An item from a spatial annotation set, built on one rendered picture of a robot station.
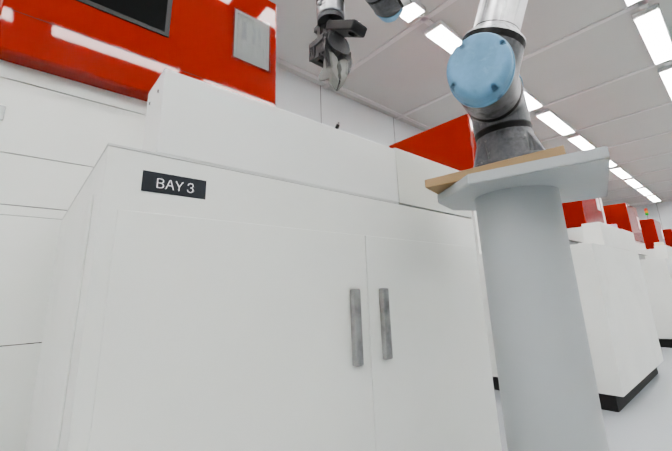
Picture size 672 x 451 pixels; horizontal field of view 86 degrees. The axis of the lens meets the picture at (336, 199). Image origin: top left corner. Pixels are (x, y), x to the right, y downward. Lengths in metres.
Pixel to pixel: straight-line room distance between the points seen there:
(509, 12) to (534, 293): 0.51
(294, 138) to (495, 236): 0.44
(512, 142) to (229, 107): 0.55
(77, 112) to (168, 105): 0.67
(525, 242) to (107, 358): 0.67
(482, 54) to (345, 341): 0.58
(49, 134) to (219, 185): 0.71
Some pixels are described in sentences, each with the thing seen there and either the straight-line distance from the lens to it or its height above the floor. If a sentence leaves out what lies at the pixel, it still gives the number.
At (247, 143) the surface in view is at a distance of 0.65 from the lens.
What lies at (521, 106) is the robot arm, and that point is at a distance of 0.86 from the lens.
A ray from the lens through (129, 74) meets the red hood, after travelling 1.29.
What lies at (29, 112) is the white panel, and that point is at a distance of 1.25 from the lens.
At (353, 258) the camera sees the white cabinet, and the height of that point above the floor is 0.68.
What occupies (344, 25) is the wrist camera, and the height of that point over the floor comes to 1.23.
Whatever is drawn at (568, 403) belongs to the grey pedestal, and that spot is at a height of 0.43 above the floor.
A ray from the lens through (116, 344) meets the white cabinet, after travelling 0.54.
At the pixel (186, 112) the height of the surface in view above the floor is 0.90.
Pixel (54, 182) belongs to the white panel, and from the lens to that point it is 1.20.
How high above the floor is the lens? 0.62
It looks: 14 degrees up
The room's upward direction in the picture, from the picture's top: 2 degrees counter-clockwise
